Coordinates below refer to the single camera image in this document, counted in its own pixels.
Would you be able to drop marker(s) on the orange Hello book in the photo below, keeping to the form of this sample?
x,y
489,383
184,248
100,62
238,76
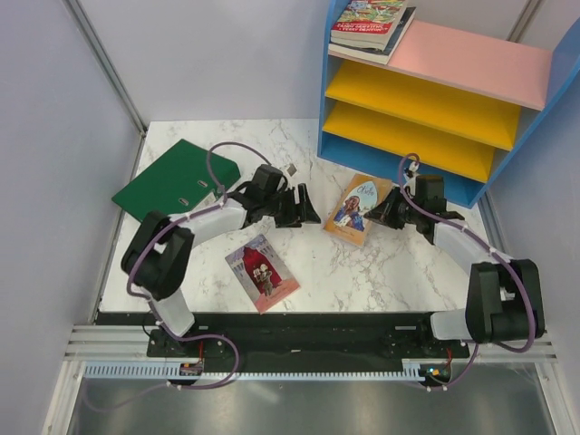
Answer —
x,y
347,220

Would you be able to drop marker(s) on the aluminium corner post right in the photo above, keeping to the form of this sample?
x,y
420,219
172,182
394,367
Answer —
x,y
524,20

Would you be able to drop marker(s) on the colourful wooden bookshelf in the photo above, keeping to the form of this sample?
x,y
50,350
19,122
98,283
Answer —
x,y
465,103

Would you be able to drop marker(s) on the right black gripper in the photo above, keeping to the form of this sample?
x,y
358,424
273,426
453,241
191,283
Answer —
x,y
382,213

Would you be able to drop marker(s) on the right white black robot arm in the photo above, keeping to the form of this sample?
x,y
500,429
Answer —
x,y
504,302

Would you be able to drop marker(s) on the blue Nineteen Eighty-Four book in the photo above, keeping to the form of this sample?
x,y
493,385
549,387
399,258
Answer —
x,y
373,55

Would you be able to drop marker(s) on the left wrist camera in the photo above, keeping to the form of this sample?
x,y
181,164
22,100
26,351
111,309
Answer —
x,y
291,170

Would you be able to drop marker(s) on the white slotted cable duct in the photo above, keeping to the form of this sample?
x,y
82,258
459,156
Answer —
x,y
183,371

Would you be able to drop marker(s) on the aluminium corner post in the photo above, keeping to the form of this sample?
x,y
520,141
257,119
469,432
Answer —
x,y
91,37
524,20

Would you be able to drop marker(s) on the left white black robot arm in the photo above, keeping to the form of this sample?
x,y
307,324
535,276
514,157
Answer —
x,y
157,258

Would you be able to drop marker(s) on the red and pink castle book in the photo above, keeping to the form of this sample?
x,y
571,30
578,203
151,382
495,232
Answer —
x,y
262,273

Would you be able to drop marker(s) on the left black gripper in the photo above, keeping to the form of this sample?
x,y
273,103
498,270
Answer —
x,y
293,218

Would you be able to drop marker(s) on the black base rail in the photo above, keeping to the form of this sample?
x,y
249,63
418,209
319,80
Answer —
x,y
304,342

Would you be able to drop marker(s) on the green lever arch binder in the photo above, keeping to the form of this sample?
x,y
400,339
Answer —
x,y
175,183

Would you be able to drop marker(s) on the red Treehouse book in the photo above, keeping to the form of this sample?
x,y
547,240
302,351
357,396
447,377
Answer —
x,y
367,24

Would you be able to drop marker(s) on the aluminium corner post left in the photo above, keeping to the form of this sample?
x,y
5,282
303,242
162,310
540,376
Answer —
x,y
91,37

